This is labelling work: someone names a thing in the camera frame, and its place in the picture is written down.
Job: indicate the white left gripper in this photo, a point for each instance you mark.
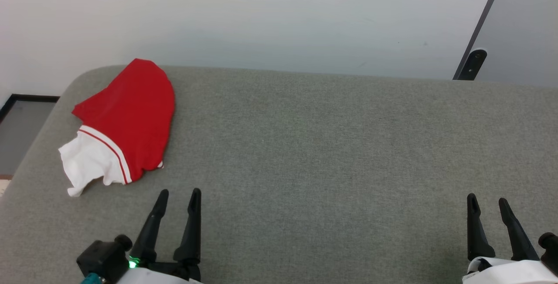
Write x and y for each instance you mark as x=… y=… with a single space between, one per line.
x=165 y=274

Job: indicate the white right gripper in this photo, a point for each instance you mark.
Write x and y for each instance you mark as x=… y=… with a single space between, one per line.
x=510 y=273

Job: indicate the red white basketball jersey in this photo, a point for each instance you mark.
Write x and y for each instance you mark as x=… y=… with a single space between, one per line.
x=130 y=109

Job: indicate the grey fabric sofa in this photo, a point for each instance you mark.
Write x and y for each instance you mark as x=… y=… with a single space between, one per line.
x=305 y=166

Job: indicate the black door hardware piece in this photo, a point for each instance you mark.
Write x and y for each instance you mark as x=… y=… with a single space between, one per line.
x=473 y=64

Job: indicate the black framed grey panel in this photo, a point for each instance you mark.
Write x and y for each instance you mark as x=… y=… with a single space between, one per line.
x=24 y=131

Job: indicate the grey door panel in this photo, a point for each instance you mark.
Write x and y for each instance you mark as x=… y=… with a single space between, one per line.
x=523 y=27

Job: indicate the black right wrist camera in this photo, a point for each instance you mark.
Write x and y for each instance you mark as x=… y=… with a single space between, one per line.
x=550 y=249

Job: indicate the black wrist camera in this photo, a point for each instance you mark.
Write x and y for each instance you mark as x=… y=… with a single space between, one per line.
x=550 y=249
x=102 y=258

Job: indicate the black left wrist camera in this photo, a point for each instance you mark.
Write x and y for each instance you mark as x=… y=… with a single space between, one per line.
x=102 y=258

